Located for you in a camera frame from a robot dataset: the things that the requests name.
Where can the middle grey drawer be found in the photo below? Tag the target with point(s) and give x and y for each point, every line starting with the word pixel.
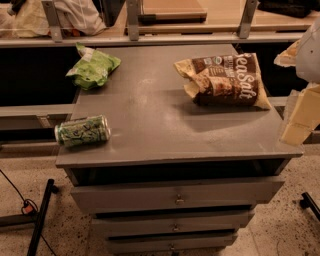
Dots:
pixel 173 223

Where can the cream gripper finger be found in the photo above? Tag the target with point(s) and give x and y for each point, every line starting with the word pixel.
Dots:
pixel 301 115
pixel 287 58

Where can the top grey drawer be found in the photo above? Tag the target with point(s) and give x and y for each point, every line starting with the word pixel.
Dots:
pixel 176 194

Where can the green soda can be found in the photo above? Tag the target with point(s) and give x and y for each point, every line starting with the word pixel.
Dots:
pixel 82 131

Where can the black stand leg left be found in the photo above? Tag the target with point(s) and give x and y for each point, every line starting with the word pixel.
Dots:
pixel 31 214

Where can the bottom grey drawer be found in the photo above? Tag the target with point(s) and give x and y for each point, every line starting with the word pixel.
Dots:
pixel 170 243

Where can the grey metal rail frame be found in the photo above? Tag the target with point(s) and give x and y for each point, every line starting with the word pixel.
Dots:
pixel 228 21

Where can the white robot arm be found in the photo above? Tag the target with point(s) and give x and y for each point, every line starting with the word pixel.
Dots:
pixel 308 54

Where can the black stand foot right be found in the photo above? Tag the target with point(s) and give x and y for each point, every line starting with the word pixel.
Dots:
pixel 308 202

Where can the white cloth bag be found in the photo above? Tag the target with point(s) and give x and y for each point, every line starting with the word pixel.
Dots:
pixel 37 18

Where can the grey drawer cabinet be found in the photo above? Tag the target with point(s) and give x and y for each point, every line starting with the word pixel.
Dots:
pixel 158 134

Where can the wooden board on shelf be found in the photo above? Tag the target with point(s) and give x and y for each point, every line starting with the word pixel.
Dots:
pixel 171 11

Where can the brown sea salt chip bag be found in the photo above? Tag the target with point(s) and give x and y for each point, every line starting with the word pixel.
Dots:
pixel 224 79

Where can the green chip bag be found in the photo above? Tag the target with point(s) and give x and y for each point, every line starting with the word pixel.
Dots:
pixel 93 68

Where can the black object top right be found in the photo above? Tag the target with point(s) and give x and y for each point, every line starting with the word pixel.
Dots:
pixel 291 8

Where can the grey drawer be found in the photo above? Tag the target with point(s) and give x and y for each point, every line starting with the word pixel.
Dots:
pixel 170 243
pixel 176 194
pixel 173 223

